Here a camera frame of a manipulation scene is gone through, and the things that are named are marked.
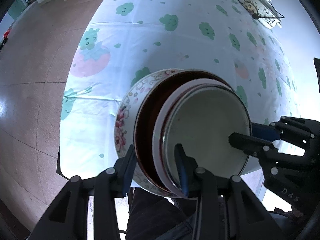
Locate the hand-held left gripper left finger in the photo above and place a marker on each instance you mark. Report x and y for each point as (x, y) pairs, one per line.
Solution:
(127, 172)

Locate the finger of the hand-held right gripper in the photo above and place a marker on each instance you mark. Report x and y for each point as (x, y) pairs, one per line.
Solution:
(247, 142)
(262, 131)

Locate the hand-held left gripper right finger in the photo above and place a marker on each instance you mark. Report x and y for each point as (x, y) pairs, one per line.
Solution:
(182, 177)

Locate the stainless steel bowl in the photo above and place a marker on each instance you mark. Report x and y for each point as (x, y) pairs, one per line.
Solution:
(207, 130)

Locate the plain white bowl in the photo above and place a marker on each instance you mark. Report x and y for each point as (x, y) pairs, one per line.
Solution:
(160, 140)

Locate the pink floral rim plate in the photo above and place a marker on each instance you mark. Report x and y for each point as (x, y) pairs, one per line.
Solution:
(125, 120)

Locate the red plastic bowl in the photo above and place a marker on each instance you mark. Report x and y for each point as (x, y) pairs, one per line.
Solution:
(150, 120)

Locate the person's dark pants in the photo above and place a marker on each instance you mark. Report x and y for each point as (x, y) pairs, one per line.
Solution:
(155, 215)

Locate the black power plug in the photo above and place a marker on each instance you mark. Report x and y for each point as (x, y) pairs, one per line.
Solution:
(255, 16)

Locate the cloud print tablecloth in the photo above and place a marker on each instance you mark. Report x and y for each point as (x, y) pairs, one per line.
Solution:
(175, 50)

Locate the white speckled slow cooker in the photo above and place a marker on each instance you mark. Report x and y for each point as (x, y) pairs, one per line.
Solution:
(252, 3)

